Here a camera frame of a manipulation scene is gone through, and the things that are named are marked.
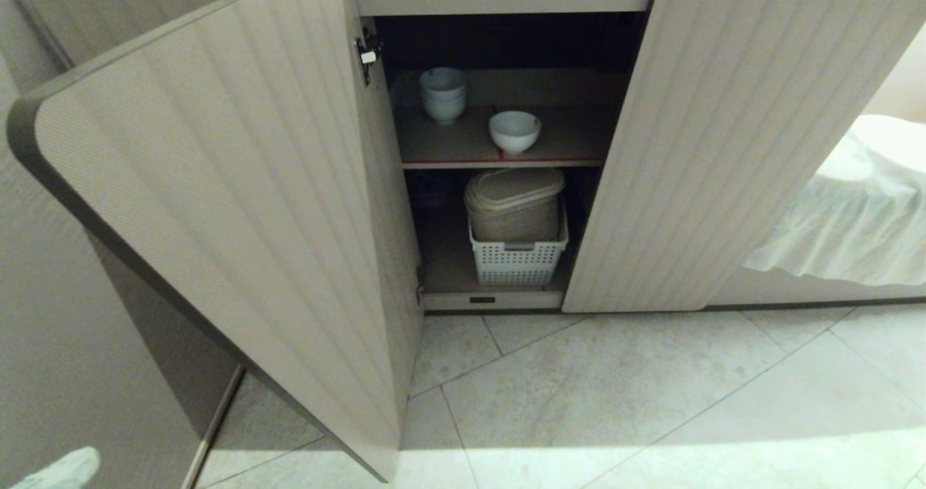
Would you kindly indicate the cabinet shelf board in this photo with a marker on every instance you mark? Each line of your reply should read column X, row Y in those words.
column 499, row 142

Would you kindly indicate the beige ribbed cabinet door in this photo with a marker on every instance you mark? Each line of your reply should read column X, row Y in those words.
column 731, row 134
column 217, row 207

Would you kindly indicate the beige lidded container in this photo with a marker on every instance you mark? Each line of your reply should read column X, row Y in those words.
column 514, row 205

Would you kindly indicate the white perforated plastic basket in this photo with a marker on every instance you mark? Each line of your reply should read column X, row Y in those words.
column 518, row 261

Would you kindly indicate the white ceramic bowl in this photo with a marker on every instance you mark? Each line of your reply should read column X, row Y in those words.
column 514, row 132

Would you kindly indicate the stacked white ceramic bowls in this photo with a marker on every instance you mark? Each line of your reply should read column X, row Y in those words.
column 443, row 94

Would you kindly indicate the metal door hinge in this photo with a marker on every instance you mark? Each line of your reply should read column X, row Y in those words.
column 367, row 55

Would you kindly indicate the white cloth cover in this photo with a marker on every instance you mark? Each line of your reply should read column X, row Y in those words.
column 854, row 207

